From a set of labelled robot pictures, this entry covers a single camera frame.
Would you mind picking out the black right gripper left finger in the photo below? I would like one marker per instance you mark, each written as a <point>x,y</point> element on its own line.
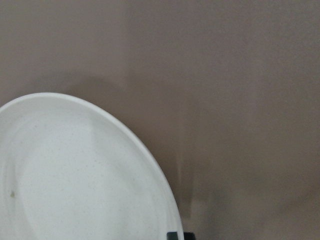
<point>173,235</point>

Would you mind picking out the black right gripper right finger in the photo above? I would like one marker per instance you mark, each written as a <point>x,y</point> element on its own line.
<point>189,236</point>

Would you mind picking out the round white plate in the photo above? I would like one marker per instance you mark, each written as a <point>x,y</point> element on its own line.
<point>71,171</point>

